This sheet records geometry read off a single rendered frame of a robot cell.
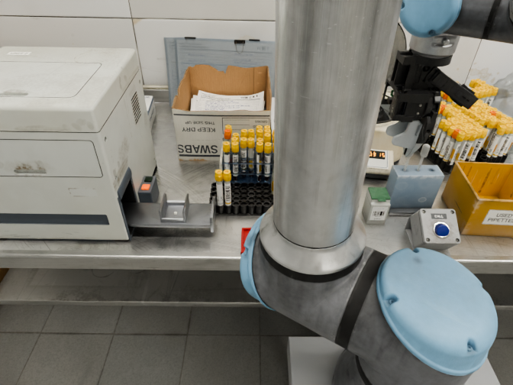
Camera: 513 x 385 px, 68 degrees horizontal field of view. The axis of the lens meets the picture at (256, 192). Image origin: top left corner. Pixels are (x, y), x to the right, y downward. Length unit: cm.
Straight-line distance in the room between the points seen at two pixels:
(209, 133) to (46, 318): 122
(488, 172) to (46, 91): 90
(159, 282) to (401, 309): 122
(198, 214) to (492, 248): 61
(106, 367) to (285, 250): 137
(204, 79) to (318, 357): 87
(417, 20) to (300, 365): 50
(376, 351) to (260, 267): 15
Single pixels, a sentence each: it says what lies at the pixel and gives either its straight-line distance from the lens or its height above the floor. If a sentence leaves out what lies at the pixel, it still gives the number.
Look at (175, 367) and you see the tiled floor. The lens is 163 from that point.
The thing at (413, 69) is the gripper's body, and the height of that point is 120.
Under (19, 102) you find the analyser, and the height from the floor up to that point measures 117.
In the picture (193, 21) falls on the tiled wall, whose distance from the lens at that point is 123.
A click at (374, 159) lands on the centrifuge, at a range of 99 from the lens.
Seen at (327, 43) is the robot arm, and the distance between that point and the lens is 26.
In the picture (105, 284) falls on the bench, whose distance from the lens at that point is 157.
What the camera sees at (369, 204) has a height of 92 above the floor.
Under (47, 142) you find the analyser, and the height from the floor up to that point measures 111.
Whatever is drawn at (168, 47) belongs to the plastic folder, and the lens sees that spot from 125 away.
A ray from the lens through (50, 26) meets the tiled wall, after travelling 136.
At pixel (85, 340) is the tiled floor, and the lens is 179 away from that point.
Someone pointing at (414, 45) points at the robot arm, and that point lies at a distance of 73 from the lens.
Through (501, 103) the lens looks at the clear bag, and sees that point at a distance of 136.
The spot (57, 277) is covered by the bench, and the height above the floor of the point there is 27.
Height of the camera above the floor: 145
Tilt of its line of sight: 39 degrees down
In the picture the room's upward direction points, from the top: 1 degrees clockwise
